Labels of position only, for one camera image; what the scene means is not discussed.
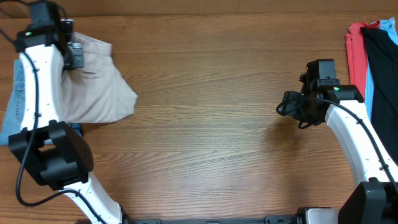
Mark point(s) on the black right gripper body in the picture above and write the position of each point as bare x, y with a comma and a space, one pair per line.
302, 111

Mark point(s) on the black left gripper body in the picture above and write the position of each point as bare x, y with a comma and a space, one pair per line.
73, 57

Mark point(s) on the beige cotton shorts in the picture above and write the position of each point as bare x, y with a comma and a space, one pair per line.
97, 92

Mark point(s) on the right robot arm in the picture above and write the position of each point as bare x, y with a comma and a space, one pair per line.
341, 107

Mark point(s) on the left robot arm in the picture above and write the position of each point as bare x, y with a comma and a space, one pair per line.
47, 147

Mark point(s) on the red t-shirt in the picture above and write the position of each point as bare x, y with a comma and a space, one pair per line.
356, 54

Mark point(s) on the black garment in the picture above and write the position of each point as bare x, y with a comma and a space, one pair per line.
382, 57

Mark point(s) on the light blue t-shirt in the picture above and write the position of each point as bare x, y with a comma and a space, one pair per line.
390, 27

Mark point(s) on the folded blue denim jeans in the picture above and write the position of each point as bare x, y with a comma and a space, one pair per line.
16, 106

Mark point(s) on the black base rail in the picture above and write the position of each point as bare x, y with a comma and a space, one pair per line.
217, 220

